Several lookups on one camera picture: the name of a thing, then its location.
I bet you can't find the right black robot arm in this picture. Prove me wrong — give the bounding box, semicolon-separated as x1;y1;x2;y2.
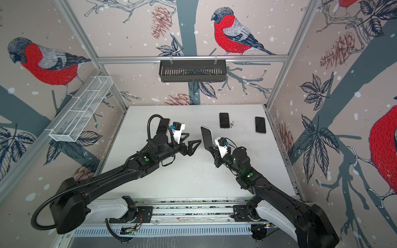
205;145;340;248

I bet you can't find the white wire mesh basket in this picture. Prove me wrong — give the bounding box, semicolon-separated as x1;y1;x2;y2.
49;75;113;142

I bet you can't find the black phone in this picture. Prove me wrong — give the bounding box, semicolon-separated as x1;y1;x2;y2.
219;113;230;129
156;118;170;134
255;117;266;134

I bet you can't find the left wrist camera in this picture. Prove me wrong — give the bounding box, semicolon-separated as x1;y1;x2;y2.
171;122;186;144

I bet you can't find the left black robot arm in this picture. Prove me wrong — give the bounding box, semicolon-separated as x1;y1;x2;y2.
50;134;201;234

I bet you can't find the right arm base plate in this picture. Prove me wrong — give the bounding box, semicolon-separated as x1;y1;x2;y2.
230;205;264;222

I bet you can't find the black corrugated cable hose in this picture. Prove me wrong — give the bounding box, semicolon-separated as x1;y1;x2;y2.
30;114;170;242

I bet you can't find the black hanging basket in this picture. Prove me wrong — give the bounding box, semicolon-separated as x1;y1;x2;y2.
159;60;227;83

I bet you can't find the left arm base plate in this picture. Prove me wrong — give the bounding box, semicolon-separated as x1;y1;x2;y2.
109;206;153;224

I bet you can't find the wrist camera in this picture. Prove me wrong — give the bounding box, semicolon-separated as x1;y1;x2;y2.
214;137;229;158
171;122;186;144

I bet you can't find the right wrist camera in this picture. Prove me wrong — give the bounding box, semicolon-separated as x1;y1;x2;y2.
214;137;229;158

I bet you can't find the aluminium mounting rail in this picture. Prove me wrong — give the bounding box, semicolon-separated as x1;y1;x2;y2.
63;198;322;227

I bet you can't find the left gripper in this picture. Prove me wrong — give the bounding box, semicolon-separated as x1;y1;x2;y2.
157;132;201;163

